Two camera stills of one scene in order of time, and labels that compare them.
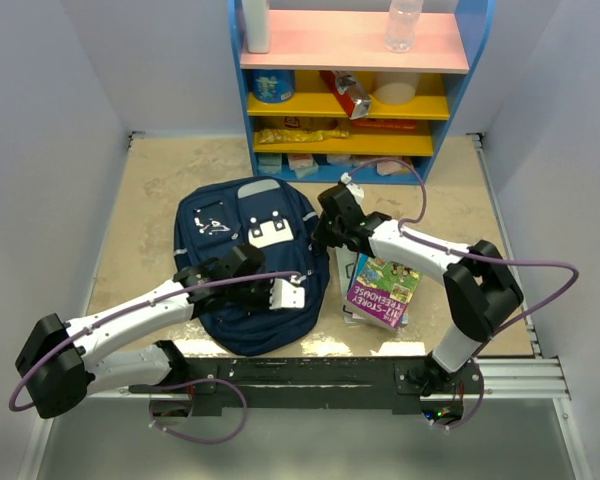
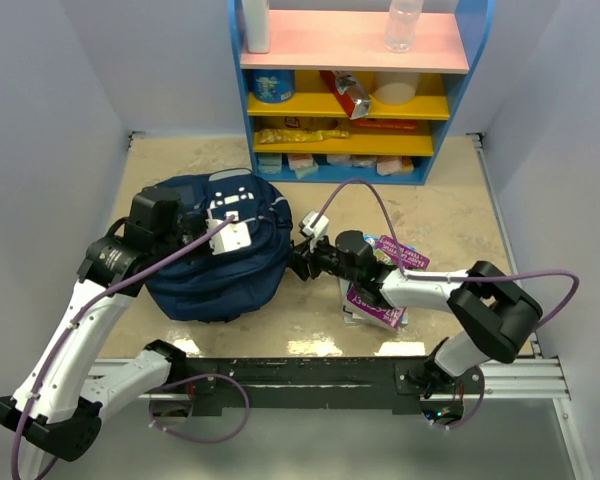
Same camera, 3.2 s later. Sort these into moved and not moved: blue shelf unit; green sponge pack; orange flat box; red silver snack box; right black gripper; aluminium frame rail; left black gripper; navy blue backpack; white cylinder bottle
Moved: left black gripper; right black gripper; navy blue backpack
Not moved: green sponge pack; orange flat box; red silver snack box; white cylinder bottle; aluminium frame rail; blue shelf unit
